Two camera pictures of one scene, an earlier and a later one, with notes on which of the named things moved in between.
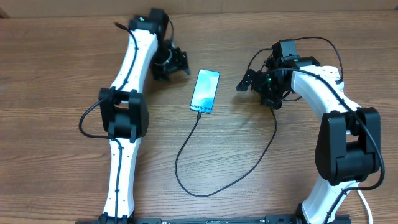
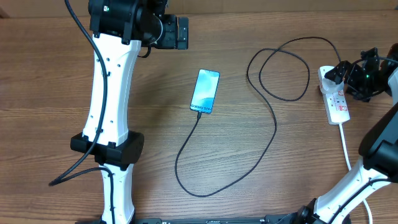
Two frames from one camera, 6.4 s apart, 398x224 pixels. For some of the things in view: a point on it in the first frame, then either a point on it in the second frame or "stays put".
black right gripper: (259, 76) → (352, 86)
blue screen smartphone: (204, 91) stays put
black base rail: (268, 219) stays put
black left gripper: (179, 60) → (171, 41)
